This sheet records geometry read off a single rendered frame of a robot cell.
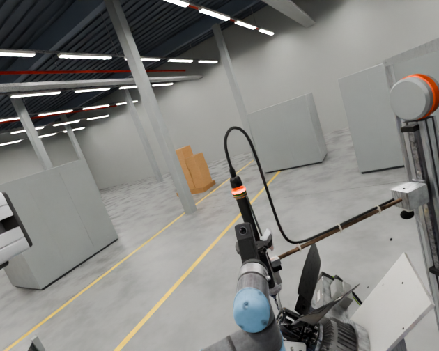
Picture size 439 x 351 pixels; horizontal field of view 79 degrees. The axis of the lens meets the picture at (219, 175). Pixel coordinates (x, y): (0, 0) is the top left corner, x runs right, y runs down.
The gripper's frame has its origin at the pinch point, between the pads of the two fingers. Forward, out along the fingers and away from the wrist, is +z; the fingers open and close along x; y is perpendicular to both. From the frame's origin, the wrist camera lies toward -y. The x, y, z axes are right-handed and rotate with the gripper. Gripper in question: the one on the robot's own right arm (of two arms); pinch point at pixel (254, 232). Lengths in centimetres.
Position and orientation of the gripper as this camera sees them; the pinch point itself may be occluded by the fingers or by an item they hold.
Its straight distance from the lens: 90.2
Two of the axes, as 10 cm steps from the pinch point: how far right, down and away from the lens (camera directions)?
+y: 3.2, 9.3, 1.8
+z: 1.7, -2.4, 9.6
